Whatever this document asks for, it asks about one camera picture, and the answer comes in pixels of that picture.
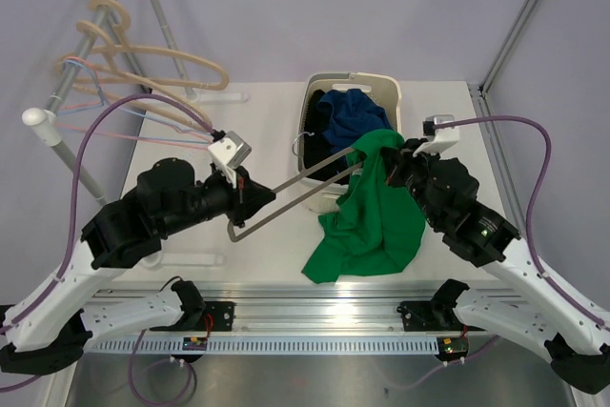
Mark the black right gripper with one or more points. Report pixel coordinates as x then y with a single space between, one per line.
398 161

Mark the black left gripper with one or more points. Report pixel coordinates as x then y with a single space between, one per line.
247 199

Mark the green t shirt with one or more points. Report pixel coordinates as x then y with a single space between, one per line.
377 229

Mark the navy blue t shirt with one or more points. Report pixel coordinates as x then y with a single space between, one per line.
349 115

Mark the black t shirt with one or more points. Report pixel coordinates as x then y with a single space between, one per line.
316 146

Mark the beige wooden hanger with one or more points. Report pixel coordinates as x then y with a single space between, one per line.
93 84
125 21
109 49

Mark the beige wooden hanger front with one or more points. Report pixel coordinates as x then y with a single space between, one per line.
93 84

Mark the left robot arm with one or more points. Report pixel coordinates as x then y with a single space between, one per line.
167 199

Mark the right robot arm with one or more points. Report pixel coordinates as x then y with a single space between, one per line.
556 325

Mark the cream plastic laundry basket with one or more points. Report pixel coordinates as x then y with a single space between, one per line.
382 89

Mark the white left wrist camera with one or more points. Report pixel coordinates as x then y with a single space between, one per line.
227 152

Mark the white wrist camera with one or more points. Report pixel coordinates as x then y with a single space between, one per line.
227 152
439 137

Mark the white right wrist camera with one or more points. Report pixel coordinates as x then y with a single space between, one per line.
439 137

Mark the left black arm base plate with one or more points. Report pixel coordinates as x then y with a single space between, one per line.
219 315

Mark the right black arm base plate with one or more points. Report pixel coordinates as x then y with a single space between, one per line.
428 316

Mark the aluminium mounting rail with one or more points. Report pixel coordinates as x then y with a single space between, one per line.
300 309

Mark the white slotted cable duct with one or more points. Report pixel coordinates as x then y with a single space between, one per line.
273 345

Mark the grey metal clothes rail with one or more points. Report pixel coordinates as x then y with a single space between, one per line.
42 121

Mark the aluminium frame post right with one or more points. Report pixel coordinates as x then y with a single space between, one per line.
525 16

